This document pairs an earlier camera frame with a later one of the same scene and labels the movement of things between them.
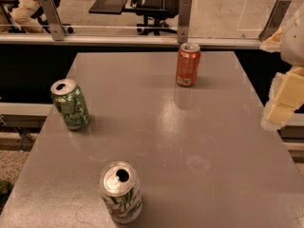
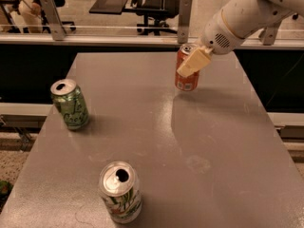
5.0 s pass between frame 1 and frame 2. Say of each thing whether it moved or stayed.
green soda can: stayed
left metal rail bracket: stayed
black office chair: stayed
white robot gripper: moved
